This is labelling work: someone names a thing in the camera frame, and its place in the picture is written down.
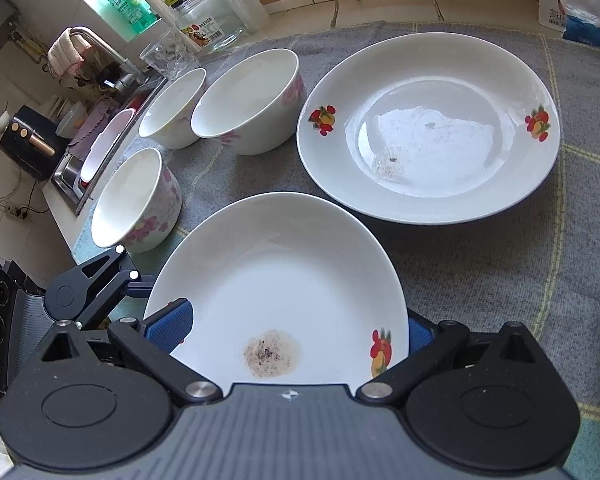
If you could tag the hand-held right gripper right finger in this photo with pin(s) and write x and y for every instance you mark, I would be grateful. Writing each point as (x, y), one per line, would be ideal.
(422, 335)

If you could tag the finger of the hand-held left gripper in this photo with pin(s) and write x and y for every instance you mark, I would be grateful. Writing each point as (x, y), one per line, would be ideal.
(95, 280)

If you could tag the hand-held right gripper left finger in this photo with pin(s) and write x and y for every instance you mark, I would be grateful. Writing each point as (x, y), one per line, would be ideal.
(170, 325)

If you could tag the white pink floral bowl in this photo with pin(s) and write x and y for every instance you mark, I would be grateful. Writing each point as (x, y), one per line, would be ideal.
(245, 95)
(130, 195)
(172, 105)

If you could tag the white fruit print plate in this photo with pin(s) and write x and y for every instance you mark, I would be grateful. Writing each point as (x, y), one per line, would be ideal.
(430, 125)
(280, 280)

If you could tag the grey checked table cloth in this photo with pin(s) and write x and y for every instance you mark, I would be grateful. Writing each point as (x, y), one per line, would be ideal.
(480, 270)

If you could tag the white power strip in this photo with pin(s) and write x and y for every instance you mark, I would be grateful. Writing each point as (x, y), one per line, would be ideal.
(17, 211)

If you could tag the stainless steel sink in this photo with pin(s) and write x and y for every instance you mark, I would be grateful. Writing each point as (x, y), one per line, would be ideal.
(70, 170)

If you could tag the white plate with pink rim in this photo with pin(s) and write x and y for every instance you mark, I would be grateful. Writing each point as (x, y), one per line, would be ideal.
(105, 145)

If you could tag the black countertop appliance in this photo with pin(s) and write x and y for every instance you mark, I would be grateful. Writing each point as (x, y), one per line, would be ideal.
(25, 155)

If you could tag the purple dish cloth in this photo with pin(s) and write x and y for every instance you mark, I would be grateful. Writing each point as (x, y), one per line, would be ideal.
(92, 127)

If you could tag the pink and white rag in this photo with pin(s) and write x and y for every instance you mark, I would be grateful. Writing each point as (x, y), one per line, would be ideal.
(62, 55)

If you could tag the metal faucet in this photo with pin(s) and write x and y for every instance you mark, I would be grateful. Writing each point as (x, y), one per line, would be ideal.
(107, 47)

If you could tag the clear drinking glass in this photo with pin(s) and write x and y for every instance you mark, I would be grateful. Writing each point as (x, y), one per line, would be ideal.
(167, 55)

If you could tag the glass jar with label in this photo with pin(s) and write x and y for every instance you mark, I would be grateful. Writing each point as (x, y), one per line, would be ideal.
(210, 20)

